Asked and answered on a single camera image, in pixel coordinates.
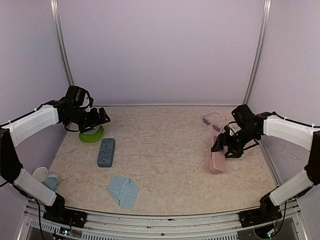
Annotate left aluminium corner post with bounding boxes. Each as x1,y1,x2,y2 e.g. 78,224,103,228
49,0,75,86

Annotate right aluminium corner post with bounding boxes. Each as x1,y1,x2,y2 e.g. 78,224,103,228
242,0,272,104

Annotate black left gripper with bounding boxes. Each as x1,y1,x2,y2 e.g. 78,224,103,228
66,107,111,133

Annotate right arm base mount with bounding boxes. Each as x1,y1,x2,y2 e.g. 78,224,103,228
238,194,283,228

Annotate front aluminium rail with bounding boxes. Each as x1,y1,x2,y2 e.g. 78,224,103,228
17,200,310,240

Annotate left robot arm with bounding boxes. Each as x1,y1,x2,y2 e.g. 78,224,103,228
0,85,111,223

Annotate white bowl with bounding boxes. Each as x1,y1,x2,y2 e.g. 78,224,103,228
84,125,100,135

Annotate aluminium corner post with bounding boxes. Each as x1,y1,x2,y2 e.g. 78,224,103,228
242,0,272,104
49,0,75,86

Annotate light blue mug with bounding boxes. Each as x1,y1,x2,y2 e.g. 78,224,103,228
32,166,59,192

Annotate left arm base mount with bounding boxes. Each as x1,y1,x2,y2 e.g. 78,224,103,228
43,195,88,229

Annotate light blue cloth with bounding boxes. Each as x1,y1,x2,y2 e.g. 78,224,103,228
106,175,140,210

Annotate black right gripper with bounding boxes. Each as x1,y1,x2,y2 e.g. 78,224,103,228
212,126,259,158

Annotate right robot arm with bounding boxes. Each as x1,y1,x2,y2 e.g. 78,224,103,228
209,104,320,222

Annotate green plate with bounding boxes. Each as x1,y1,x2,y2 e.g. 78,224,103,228
79,125,105,143

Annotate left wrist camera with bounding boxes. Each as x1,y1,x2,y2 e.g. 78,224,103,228
82,93,94,112

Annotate grey-blue glasses case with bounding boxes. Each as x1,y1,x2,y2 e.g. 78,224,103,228
97,138,116,168

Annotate purple lens pink sunglasses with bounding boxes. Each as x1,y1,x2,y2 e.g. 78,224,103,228
201,112,227,133

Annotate pink glasses case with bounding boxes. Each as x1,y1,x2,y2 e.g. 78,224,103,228
209,135,227,174

